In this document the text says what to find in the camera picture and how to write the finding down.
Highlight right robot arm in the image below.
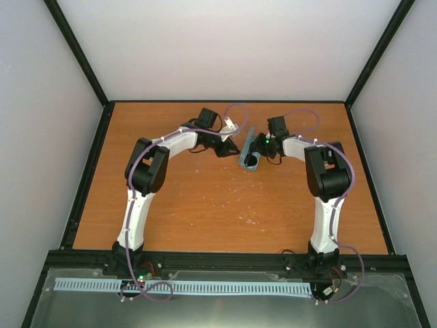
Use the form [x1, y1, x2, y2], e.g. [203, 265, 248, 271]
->
[239, 116, 355, 277]

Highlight light blue cable duct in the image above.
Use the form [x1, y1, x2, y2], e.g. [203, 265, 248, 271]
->
[53, 277, 312, 298]

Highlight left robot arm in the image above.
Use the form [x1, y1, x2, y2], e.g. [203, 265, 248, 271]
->
[112, 107, 244, 275]

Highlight left controller board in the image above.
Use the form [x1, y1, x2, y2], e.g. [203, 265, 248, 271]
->
[132, 261, 156, 284]

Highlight black sunglasses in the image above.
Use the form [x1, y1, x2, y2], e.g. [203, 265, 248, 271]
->
[243, 152, 260, 170]

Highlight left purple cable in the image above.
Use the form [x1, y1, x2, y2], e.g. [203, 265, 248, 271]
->
[121, 104, 249, 303]

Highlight black enclosure frame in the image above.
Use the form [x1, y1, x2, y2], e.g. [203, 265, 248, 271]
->
[22, 0, 414, 327]

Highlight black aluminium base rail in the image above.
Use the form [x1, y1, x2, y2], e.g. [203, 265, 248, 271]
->
[52, 251, 412, 280]

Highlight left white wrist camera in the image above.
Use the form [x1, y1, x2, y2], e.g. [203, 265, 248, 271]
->
[220, 117, 240, 141]

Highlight right controller connector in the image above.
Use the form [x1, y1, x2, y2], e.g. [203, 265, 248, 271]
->
[312, 264, 346, 303]

